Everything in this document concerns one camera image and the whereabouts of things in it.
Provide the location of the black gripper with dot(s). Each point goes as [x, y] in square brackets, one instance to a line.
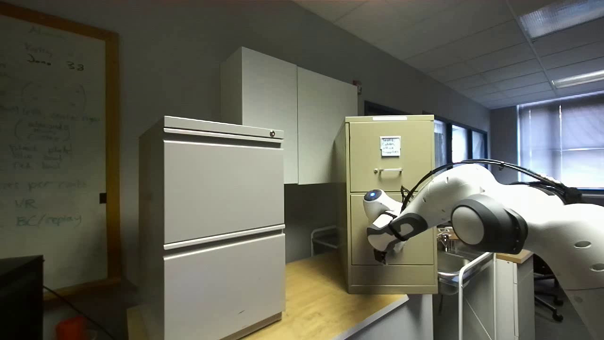
[380, 256]

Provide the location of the beige drawer with label holder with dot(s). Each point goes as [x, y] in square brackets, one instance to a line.
[361, 246]

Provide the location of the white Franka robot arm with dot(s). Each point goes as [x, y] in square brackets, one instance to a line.
[567, 233]

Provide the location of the beige metal file cabinet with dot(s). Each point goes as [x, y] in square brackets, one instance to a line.
[390, 280]

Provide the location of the grey counter base cabinet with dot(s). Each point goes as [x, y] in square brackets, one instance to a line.
[403, 322]

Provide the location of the beige drawer with paper label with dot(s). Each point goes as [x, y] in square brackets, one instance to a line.
[361, 152]

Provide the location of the white cabinet with wood top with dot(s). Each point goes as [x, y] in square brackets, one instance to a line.
[512, 296]

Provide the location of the grey metal file cabinet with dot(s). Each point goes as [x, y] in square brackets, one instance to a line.
[152, 220]

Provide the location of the thin metal tube rack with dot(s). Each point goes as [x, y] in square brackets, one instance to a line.
[323, 241]

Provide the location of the white paper label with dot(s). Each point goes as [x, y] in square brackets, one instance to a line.
[390, 146]

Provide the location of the dark interior window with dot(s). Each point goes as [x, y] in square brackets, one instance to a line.
[459, 143]

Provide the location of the black office chair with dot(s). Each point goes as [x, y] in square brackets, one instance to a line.
[548, 284]

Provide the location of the window with blinds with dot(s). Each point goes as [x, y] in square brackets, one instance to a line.
[567, 144]

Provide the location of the narrow ceiling light panel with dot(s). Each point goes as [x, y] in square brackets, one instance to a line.
[578, 78]

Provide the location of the large ceiling light panel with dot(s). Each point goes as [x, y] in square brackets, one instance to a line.
[559, 16]

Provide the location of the small red desk object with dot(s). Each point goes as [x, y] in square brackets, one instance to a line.
[72, 330]

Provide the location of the wood framed whiteboard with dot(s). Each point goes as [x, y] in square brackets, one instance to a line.
[57, 126]

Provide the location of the black computer box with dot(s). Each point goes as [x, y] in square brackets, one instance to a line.
[20, 296]

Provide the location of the white metal tube frame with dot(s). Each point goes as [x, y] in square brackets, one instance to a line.
[459, 309]

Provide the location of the white wall cabinet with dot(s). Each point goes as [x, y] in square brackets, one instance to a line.
[271, 107]

